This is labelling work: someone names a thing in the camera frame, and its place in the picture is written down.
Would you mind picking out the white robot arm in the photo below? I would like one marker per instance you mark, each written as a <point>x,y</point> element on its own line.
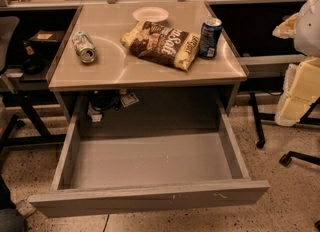
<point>307,29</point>

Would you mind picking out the white tag under desk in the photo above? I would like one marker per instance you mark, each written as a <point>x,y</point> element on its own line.
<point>128,99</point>

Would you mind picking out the grey office chair left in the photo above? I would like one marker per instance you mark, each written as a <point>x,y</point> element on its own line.
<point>8,25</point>

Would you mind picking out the open grey top drawer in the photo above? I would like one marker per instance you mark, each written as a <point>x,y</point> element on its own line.
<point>135,162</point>

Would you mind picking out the blue soda can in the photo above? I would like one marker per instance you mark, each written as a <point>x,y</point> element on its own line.
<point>210,33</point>

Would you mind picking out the green 7up can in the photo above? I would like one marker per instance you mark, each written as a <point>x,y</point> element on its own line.
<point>84,47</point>

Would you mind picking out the white paper plate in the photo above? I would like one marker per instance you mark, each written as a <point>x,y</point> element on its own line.
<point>152,14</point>

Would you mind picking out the brown sea salt chip bag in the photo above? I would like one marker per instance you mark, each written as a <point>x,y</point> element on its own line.
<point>162,45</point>

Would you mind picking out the black round device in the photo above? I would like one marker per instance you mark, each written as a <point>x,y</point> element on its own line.
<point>34,62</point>

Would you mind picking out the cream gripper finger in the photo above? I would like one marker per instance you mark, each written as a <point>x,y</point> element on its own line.
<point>301,88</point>
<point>287,28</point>

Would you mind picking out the black box with label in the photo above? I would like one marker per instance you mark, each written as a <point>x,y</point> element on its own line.
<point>47,37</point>

